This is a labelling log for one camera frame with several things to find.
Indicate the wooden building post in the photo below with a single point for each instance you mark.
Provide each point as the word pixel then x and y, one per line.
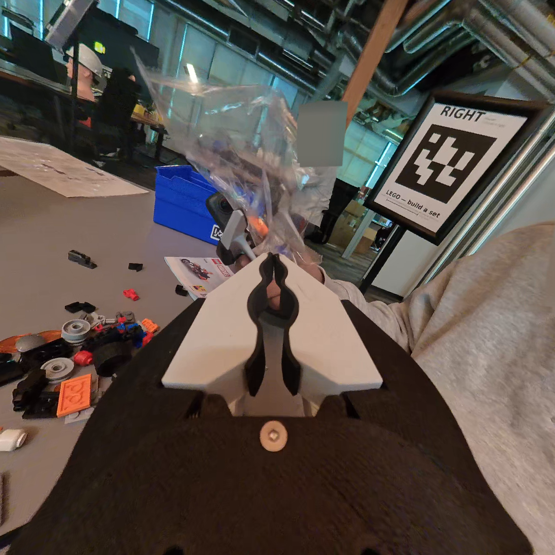
pixel 373 56

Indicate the red lego brick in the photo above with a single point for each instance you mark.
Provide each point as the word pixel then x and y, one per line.
pixel 131 295

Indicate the stack of cardboard boxes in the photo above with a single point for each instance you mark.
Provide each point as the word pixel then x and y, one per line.
pixel 355 225

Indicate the clear plastic bag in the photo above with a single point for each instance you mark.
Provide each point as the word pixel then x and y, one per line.
pixel 225 112
pixel 321 190

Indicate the person's right forearm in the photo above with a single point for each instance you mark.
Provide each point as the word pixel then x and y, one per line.
pixel 373 312

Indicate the lego instruction booklet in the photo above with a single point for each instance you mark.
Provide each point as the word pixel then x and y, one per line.
pixel 195 273

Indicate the black curved lego brick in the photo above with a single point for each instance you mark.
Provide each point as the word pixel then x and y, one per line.
pixel 181 290

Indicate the large black screen panel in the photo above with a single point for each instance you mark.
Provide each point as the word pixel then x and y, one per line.
pixel 125 47

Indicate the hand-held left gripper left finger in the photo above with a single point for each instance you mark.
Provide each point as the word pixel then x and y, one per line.
pixel 216 338

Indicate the mannequin head with white helmet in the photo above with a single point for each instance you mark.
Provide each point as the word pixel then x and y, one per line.
pixel 89 58

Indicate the laminated instruction sheet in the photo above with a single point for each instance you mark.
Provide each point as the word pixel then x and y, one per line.
pixel 65 169

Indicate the person's right hand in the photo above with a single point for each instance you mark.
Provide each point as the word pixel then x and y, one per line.
pixel 275 295

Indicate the dark grey lego brick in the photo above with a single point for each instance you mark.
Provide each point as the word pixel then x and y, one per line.
pixel 82 259

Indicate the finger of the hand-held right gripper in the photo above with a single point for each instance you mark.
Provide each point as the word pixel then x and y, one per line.
pixel 234 230

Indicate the silver ventilation duct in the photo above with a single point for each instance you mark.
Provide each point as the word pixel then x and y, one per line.
pixel 498 43

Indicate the blue plastic bin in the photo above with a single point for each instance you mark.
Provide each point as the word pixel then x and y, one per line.
pixel 177 203

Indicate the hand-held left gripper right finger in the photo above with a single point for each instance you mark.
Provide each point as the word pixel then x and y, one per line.
pixel 329 342

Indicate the white round lego brick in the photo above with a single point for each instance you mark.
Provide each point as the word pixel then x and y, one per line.
pixel 12 439

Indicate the black framed marker sign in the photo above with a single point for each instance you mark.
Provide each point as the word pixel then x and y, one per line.
pixel 446 160

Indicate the pile of lego pieces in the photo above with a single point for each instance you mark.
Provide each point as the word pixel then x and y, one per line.
pixel 108 347

